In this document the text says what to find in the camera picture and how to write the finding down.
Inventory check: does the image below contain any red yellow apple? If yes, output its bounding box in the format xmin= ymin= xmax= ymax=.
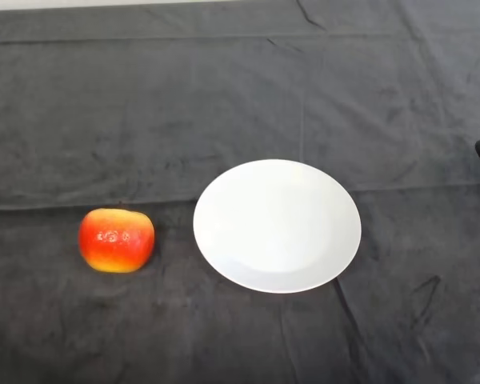
xmin=78 ymin=206 xmax=156 ymax=274

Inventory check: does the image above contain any white round plate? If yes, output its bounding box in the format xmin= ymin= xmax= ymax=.
xmin=192 ymin=158 xmax=362 ymax=294

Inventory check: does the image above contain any black cloth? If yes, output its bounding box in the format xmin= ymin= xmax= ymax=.
xmin=0 ymin=0 xmax=480 ymax=384

